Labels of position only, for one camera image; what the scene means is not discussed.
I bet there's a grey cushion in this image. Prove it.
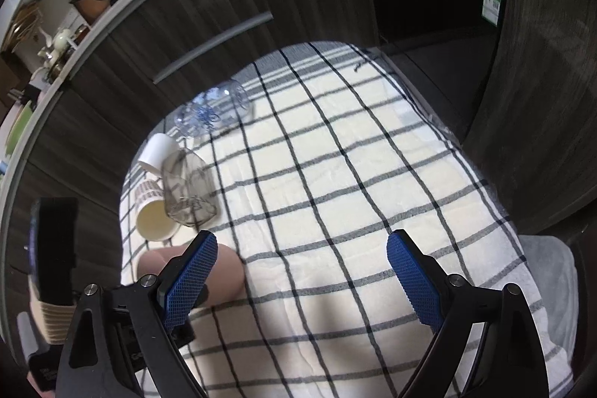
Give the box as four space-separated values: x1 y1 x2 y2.
515 233 582 389

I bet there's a grey cabinet handle bar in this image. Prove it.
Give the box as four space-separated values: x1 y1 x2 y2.
153 11 274 85

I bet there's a checkered white tablecloth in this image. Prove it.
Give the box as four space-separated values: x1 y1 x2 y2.
118 40 573 398

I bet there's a patterned paper cup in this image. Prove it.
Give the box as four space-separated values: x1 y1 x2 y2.
134 179 180 242

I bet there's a green white sticker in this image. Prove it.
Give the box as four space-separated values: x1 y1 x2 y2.
482 0 502 26

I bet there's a white teapot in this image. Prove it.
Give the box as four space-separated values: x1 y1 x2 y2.
37 27 75 68

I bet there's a smoky clear glass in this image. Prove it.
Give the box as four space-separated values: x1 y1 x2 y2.
161 148 219 229

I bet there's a green plate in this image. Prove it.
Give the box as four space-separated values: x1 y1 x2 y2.
5 101 33 157

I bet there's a white paper cup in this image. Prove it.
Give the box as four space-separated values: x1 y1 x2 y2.
138 133 180 176

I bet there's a pink ceramic cup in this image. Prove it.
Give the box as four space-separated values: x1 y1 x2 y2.
137 244 245 308

